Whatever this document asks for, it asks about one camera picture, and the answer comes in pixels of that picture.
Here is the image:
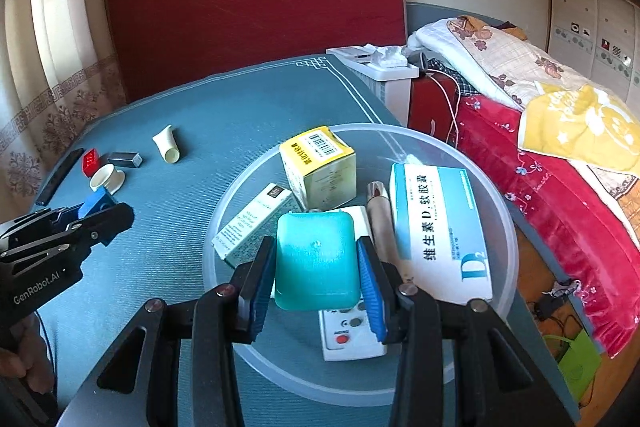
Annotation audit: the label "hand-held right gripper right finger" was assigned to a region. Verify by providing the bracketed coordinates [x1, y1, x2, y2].
[355, 238, 576, 427]

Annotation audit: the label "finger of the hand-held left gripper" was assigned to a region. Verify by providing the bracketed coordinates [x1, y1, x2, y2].
[0, 202, 136, 264]
[0, 205, 83, 248]

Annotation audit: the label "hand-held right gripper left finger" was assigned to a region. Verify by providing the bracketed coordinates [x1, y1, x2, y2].
[65, 238, 278, 427]

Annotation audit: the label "blue toy brick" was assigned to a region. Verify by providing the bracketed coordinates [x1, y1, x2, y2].
[80, 186, 117, 218]

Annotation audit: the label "white remote control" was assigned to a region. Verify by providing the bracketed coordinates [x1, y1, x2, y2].
[307, 205, 388, 362]

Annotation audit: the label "black phone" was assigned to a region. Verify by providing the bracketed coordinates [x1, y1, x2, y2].
[36, 148, 85, 206]

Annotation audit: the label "red toy brick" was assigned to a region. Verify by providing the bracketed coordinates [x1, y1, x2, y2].
[81, 149, 100, 178]

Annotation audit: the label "black silver lipstick case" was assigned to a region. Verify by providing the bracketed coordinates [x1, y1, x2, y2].
[107, 152, 143, 168]

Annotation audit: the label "teal dental floss case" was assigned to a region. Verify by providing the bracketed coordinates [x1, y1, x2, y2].
[274, 210, 362, 312]

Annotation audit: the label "small white teal carton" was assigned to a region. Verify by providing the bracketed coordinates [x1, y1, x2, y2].
[211, 183, 306, 269]

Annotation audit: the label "beige cosmetic tube gold cap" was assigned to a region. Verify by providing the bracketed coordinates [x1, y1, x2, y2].
[366, 180, 416, 283]

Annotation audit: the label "clear plastic bowl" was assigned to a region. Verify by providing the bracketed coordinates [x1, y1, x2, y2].
[201, 123, 516, 408]

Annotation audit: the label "white tube cream cap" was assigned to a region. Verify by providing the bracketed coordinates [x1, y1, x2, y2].
[152, 124, 181, 164]

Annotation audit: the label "white blue medicine box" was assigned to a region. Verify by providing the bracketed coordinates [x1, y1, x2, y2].
[389, 163, 493, 305]

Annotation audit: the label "yellow medicine box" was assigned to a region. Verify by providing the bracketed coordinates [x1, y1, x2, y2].
[279, 126, 357, 212]

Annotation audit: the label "teal mat covered desktop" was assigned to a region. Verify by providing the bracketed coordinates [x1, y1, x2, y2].
[35, 54, 581, 427]

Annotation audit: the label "person's left hand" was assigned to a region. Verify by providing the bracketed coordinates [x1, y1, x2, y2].
[0, 314, 56, 395]

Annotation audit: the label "beige patterned curtain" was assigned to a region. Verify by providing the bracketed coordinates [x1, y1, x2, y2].
[0, 0, 131, 208]

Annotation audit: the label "red nightstand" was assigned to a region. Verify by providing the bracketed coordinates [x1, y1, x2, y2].
[407, 74, 461, 142]

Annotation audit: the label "red floral bedspread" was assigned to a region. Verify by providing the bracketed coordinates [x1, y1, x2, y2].
[452, 92, 640, 358]

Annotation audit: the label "white bedside cabinet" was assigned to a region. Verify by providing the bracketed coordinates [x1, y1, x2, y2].
[326, 47, 420, 128]

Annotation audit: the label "green flat object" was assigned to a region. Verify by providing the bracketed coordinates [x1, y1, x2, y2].
[557, 327, 603, 400]

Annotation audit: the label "dark plaid cloth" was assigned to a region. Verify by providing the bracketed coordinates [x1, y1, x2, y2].
[427, 59, 481, 98]

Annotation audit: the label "white crumpled tissues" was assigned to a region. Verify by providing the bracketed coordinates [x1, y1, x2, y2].
[364, 43, 406, 68]

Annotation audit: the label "yellow towel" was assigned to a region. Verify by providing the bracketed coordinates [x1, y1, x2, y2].
[517, 82, 640, 172]

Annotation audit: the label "floral checked quilt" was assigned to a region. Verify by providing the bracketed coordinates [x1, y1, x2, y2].
[407, 16, 640, 208]

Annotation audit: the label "grey blue headboard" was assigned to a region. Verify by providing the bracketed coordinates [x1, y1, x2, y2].
[405, 2, 501, 48]

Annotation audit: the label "wardrobe with sliding doors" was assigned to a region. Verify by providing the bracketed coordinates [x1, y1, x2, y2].
[542, 0, 640, 108]

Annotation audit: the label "white charging cable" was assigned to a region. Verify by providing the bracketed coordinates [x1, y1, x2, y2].
[425, 67, 461, 142]

